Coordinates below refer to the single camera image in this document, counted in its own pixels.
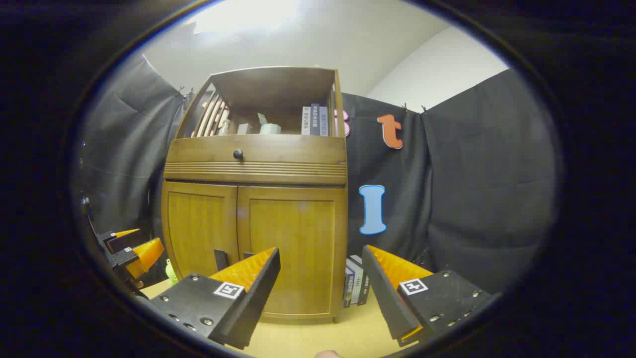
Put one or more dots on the pale green round container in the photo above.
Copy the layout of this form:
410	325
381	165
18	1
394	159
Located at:
271	129

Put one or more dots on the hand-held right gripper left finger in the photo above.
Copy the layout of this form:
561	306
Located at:
248	313

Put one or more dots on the wooden double-door shoe cabinet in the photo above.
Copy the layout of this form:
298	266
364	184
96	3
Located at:
258	174

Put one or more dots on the grey book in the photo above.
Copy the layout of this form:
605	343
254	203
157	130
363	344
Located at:
324	122

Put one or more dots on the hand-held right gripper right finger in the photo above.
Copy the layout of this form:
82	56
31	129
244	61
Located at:
390	303

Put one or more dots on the green frog plush toy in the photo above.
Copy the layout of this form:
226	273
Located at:
172	272

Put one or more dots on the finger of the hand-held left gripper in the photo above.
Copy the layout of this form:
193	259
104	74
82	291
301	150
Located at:
144	253
121	236

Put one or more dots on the blue spine book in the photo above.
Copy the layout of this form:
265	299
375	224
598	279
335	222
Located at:
348	288

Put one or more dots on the white spine book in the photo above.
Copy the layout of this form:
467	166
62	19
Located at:
357	286

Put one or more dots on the black backdrop cloth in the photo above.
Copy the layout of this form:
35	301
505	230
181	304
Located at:
472	174

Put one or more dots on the wooden cabinet drawer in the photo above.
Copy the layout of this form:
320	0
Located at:
288	149

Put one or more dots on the wooden shoe cabinet door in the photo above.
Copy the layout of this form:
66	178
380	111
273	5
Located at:
298	238
198	223

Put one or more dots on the black round drawer knob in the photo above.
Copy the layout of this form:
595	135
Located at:
238	154

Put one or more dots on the small white bottle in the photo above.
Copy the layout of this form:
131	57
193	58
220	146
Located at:
224	128

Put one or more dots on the small grey box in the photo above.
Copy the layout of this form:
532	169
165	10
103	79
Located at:
243	129

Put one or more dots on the dark spine book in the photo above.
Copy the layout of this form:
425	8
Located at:
366	288

